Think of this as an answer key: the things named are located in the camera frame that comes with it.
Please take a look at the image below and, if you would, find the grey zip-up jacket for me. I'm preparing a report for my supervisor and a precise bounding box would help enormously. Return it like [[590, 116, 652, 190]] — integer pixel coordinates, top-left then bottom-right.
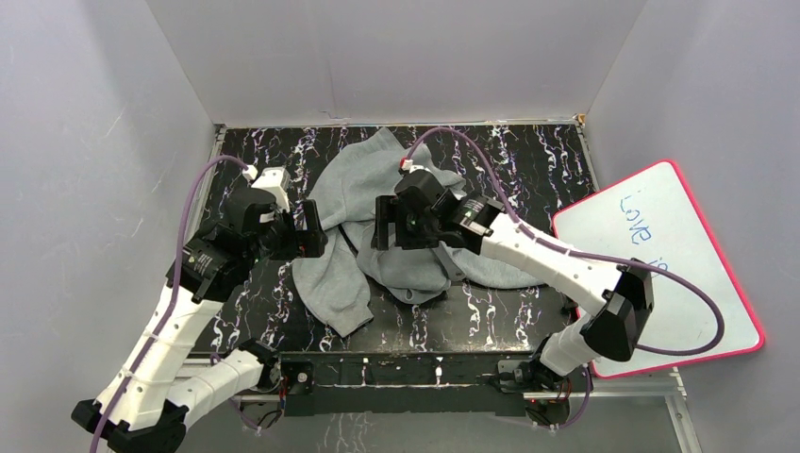
[[292, 127, 542, 337]]

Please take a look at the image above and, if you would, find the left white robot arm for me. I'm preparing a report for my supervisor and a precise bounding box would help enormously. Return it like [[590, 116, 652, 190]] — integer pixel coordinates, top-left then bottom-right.
[[71, 187, 326, 452]]

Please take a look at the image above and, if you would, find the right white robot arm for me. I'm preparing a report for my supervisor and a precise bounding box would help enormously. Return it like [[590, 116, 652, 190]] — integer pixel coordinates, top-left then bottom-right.
[[372, 169, 654, 393]]

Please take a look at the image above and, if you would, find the pink-framed whiteboard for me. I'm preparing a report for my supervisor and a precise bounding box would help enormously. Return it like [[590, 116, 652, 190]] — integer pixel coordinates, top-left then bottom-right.
[[552, 159, 765, 378]]

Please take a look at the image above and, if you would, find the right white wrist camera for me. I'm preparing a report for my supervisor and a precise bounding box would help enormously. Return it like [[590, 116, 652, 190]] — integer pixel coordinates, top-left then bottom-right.
[[398, 157, 427, 177]]

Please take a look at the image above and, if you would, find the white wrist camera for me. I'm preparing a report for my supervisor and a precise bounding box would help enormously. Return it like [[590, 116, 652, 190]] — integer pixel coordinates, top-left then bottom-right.
[[398, 157, 427, 177], [250, 167, 292, 212]]

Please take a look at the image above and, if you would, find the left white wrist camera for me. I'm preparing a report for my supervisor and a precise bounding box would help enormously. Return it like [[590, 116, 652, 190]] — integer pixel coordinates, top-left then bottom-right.
[[250, 167, 292, 212]]

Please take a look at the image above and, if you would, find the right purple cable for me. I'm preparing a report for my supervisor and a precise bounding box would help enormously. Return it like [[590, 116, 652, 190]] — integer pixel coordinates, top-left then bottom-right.
[[403, 126, 726, 432]]

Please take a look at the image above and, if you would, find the purple cable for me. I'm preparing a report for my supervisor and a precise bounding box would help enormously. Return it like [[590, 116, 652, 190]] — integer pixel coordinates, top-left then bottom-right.
[[87, 155, 258, 453], [403, 126, 726, 432]]

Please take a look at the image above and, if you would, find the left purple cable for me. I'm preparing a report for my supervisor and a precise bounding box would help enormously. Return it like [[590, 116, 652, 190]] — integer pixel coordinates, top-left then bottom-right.
[[87, 155, 258, 453]]

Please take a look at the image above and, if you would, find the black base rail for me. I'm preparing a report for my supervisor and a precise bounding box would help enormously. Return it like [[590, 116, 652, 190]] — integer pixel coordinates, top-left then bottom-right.
[[280, 352, 587, 422]]

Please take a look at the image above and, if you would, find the aluminium table frame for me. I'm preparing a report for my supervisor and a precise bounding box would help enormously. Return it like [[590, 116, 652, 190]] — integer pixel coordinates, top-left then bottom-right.
[[168, 122, 705, 453]]

